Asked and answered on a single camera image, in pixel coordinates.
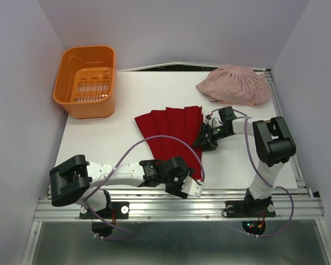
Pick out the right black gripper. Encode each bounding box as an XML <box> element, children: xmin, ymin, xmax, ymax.
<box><xmin>191</xmin><ymin>122</ymin><xmax>232</xmax><ymax>152</ymax></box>

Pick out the red pleated skirt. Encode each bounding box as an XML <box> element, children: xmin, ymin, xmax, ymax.
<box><xmin>135</xmin><ymin>106</ymin><xmax>203</xmax><ymax>180</ymax></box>

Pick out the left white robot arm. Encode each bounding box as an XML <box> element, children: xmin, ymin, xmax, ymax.
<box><xmin>49</xmin><ymin>155</ymin><xmax>202</xmax><ymax>218</ymax></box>

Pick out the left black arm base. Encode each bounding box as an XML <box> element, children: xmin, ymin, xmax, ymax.
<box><xmin>79</xmin><ymin>202</ymin><xmax>130</xmax><ymax>220</ymax></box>

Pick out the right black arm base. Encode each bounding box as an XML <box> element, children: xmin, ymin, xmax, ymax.
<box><xmin>222</xmin><ymin>193</ymin><xmax>276</xmax><ymax>219</ymax></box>

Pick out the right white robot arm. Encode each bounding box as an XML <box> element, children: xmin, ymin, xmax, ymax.
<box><xmin>193</xmin><ymin>107</ymin><xmax>296</xmax><ymax>215</ymax></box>

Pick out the pink pleated skirt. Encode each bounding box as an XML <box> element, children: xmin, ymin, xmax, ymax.
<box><xmin>196</xmin><ymin>65</ymin><xmax>272</xmax><ymax>106</ymax></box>

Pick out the orange plastic basket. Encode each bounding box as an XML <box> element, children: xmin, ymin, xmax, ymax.
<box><xmin>53</xmin><ymin>45</ymin><xmax>116</xmax><ymax>119</ymax></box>

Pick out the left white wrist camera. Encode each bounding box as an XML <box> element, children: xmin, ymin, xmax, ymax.
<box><xmin>181</xmin><ymin>176</ymin><xmax>203</xmax><ymax>198</ymax></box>

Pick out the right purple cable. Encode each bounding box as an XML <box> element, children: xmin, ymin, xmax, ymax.
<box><xmin>208</xmin><ymin>108</ymin><xmax>295</xmax><ymax>239</ymax></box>

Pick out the aluminium rail frame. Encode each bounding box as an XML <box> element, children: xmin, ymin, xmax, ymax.
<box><xmin>23</xmin><ymin>70</ymin><xmax>331</xmax><ymax>264</ymax></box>

